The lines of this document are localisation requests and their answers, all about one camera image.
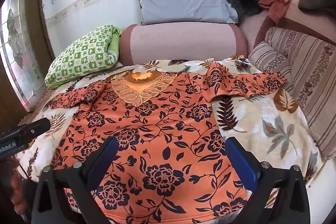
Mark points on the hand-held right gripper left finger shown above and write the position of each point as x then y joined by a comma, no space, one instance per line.
105,158

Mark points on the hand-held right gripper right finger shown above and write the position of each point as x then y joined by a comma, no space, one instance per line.
241,161

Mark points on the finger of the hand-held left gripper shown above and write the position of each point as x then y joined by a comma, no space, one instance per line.
39,125

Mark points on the orange floral shirt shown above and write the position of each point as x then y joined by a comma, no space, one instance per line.
162,121

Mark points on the person's left hand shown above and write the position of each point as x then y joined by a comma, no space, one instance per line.
11,184

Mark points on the leaf printed blanket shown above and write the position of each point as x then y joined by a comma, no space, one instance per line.
275,134

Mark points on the green checkered pillow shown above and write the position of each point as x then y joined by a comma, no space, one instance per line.
81,56

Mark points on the small striped cushion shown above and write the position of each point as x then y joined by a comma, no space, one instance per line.
270,61

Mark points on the large striped floral cushion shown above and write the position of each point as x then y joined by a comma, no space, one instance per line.
309,77

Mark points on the pink bolster cushion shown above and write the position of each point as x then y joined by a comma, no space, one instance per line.
183,40

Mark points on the pink brown sofa backrest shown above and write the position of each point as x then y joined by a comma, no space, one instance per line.
302,19

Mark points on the brown wooden window frame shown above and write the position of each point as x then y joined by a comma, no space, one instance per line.
36,16

